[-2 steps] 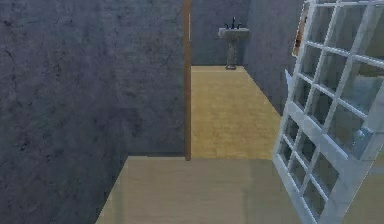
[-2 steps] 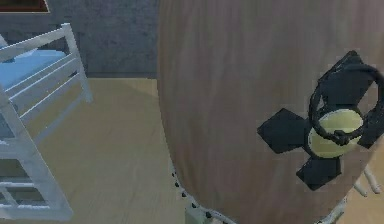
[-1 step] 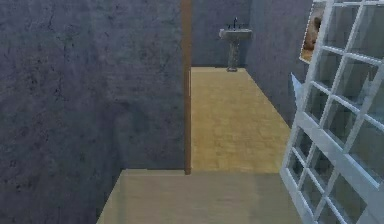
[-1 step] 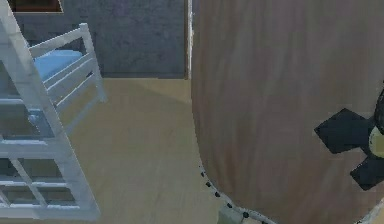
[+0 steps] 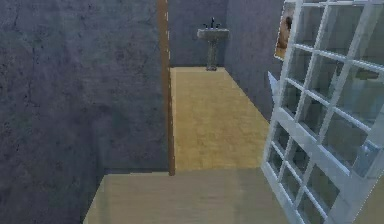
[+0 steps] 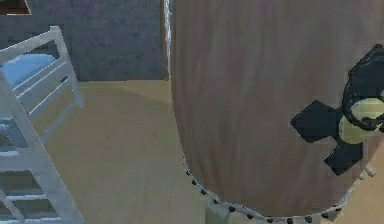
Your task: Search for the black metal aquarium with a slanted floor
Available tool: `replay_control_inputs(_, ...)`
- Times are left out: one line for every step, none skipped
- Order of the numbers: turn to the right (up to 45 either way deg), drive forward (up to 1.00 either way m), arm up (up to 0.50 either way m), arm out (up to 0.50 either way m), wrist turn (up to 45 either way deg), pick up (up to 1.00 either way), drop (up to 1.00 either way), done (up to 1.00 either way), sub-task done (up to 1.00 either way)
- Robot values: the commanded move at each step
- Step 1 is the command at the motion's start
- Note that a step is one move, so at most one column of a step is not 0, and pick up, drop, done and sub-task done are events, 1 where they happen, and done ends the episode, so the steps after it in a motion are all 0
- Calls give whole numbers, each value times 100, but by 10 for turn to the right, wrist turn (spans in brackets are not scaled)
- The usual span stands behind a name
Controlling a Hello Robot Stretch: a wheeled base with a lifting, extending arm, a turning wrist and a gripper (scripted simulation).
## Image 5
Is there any black sink faucet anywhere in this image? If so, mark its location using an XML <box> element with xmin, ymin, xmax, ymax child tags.
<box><xmin>203</xmin><ymin>17</ymin><xmax>222</xmax><ymax>31</ymax></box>

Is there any white glass paned door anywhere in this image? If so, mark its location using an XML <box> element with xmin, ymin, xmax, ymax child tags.
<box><xmin>260</xmin><ymin>0</ymin><xmax>384</xmax><ymax>224</ymax></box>

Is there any brown wooden door frame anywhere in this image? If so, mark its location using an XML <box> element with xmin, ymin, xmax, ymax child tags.
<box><xmin>156</xmin><ymin>0</ymin><xmax>177</xmax><ymax>177</ymax></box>

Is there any grey pedestal sink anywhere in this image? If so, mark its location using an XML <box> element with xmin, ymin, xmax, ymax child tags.
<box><xmin>196</xmin><ymin>27</ymin><xmax>230</xmax><ymax>72</ymax></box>

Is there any brown framed wall picture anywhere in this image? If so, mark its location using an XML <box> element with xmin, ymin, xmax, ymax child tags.
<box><xmin>273</xmin><ymin>1</ymin><xmax>296</xmax><ymax>61</ymax></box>

